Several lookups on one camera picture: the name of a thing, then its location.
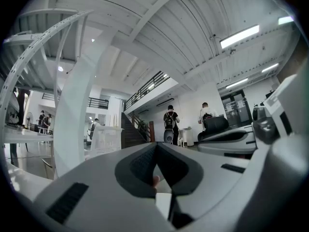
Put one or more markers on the white ornate side table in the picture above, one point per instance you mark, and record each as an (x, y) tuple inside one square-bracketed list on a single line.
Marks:
[(187, 135)]

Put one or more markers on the ceiling light panel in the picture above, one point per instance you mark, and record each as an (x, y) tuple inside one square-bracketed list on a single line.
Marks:
[(270, 68), (285, 20), (239, 36), (236, 83)]

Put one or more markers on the round ceiling downlight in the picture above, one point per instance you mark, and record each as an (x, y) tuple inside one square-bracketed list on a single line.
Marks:
[(60, 68)]

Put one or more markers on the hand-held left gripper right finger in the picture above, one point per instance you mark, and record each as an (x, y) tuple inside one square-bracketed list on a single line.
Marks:
[(212, 178)]

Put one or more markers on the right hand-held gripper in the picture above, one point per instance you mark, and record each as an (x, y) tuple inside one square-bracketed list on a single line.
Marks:
[(289, 100)]

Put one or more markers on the wall air conditioner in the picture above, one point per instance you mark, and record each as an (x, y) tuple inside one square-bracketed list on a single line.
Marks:
[(165, 103)]

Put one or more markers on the black mezzanine railing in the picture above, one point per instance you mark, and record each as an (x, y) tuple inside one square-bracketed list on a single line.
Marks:
[(144, 88)]

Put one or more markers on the dark wooden staircase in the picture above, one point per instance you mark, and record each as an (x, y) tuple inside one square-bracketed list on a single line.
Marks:
[(131, 136)]

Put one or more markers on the white rectangular table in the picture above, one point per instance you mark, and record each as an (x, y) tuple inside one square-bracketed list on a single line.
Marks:
[(26, 134)]

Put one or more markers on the potted plant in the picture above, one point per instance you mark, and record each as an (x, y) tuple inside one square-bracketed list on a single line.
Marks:
[(142, 127)]

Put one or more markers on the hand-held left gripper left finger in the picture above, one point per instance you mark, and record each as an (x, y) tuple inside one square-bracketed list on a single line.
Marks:
[(101, 192)]

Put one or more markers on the white square pillar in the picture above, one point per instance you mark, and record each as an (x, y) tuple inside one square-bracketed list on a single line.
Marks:
[(72, 120)]

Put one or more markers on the black office chair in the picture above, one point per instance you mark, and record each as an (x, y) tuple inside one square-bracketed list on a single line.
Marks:
[(216, 124)]

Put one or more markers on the white mesh office chair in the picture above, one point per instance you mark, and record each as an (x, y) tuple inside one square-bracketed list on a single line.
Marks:
[(106, 139)]

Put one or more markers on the black backpack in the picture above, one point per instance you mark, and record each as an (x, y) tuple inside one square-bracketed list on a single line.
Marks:
[(170, 120)]

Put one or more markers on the white metal shelving rack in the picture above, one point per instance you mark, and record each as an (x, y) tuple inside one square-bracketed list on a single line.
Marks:
[(46, 32)]

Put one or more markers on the standing fan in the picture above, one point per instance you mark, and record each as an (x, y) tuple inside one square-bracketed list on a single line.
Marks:
[(29, 117)]

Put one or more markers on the black balcony railing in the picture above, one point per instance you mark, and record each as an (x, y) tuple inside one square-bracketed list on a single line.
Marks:
[(97, 103)]

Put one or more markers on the black glass double door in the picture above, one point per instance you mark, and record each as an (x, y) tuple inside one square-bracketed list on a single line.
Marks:
[(235, 110)]

